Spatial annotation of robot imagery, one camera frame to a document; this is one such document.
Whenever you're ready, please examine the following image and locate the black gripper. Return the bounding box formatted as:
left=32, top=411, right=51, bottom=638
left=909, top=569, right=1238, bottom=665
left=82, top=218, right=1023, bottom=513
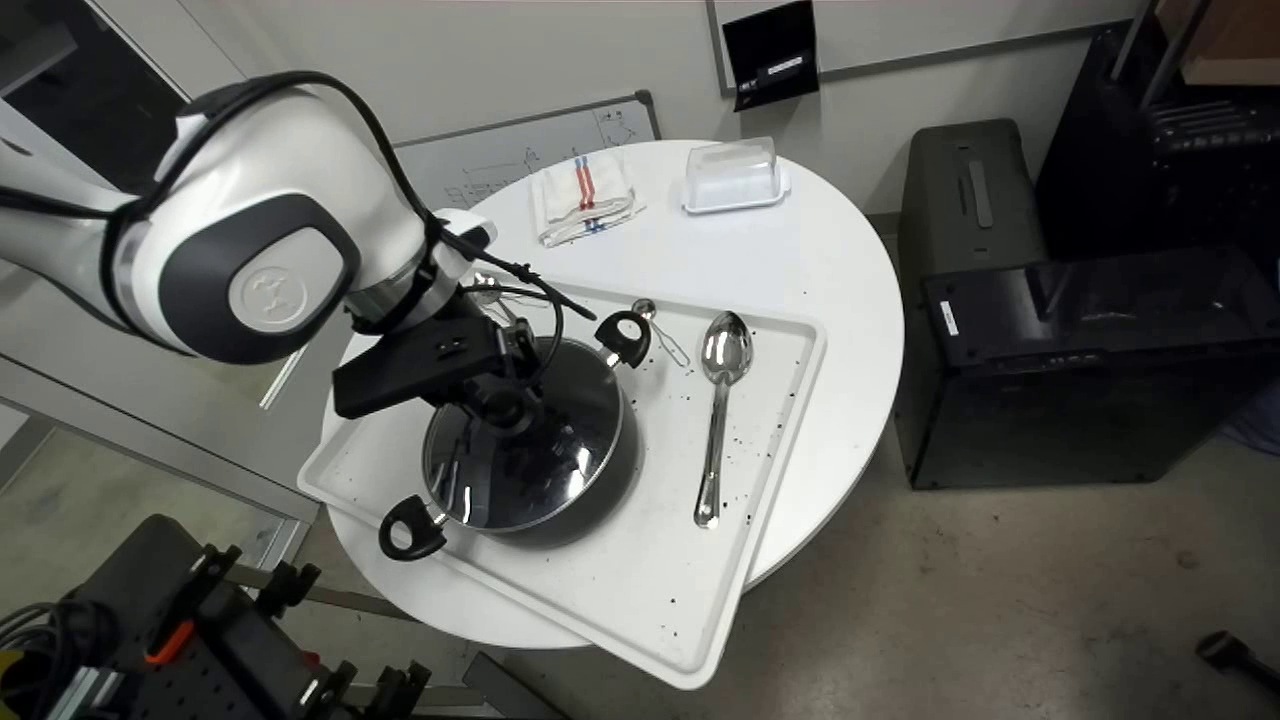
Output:
left=446, top=316, right=553, bottom=437

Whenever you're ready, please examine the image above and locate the glass lid with black knob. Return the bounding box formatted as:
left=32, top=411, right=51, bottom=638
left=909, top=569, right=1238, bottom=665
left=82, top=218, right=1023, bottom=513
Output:
left=421, top=334, right=632, bottom=536

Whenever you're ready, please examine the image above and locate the small metal utensil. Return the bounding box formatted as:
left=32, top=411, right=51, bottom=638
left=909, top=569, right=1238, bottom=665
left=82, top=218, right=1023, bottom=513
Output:
left=630, top=297, right=702, bottom=376

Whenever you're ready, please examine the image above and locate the steel spoon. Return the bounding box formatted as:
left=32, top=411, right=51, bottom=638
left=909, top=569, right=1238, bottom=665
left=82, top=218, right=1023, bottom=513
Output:
left=687, top=308, right=759, bottom=532

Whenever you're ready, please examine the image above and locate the white plastic tray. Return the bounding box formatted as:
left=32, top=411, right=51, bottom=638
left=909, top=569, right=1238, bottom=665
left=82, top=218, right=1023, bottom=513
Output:
left=294, top=257, right=833, bottom=697

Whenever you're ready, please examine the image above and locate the folded white striped towel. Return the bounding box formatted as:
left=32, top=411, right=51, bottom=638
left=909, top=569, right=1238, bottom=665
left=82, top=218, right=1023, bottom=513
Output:
left=530, top=146, right=650, bottom=251

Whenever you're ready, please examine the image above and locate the small leaning whiteboard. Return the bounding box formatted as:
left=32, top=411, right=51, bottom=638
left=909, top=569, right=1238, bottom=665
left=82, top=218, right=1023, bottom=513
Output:
left=395, top=88, right=664, bottom=211

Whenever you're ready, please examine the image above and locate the clear plastic container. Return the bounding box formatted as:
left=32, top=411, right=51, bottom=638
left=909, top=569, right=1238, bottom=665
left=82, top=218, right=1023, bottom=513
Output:
left=678, top=130, right=791, bottom=218

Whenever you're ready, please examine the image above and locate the black equipment cart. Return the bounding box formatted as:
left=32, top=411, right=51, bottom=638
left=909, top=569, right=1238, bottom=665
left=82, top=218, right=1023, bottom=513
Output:
left=0, top=513, right=437, bottom=720

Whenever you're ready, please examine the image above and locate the brown cardboard box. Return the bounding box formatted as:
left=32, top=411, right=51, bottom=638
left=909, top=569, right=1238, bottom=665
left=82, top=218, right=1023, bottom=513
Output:
left=1151, top=0, right=1280, bottom=92

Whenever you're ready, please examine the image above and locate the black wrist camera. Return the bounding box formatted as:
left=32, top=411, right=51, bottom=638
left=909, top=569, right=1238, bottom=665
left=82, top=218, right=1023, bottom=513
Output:
left=327, top=319, right=473, bottom=422

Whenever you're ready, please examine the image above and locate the black wall holder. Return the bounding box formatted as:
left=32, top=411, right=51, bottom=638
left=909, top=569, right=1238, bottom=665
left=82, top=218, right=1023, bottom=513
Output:
left=715, top=0, right=823, bottom=111

